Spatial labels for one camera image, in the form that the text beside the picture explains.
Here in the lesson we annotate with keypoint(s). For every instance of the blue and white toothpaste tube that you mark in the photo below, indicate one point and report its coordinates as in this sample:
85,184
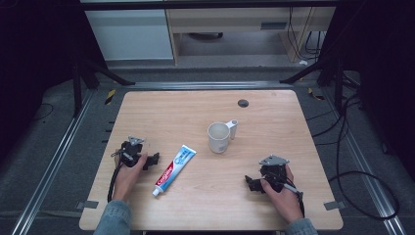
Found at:
174,169

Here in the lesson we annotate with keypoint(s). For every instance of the metal floor rail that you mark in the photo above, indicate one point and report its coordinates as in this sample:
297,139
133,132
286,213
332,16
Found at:
368,176
49,176

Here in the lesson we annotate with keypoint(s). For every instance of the white cabinet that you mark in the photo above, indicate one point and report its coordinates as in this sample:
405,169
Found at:
130,34

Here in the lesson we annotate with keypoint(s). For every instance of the black table grommet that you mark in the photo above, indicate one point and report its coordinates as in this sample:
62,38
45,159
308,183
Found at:
243,103

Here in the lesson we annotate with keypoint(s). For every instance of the person's right hand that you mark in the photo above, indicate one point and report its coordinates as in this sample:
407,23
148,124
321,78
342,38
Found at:
284,202

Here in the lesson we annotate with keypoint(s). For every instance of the person's left hand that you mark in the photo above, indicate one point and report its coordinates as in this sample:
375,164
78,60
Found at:
129,178

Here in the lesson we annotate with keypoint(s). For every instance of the black metal stand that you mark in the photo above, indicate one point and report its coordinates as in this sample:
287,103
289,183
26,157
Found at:
77,88
338,84

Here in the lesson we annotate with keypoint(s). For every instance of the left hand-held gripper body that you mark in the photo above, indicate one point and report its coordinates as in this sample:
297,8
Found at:
131,151

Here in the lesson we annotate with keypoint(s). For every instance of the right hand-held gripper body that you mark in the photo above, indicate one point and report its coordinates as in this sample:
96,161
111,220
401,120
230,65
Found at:
274,169

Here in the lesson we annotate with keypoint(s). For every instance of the grey tape strip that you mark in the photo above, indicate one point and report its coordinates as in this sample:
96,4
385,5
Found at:
334,205
88,204

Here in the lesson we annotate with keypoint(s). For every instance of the white cup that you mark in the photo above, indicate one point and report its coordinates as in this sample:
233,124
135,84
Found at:
218,137

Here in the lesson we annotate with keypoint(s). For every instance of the yellow and black tape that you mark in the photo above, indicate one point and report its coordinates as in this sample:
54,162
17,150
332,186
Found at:
314,94
110,96

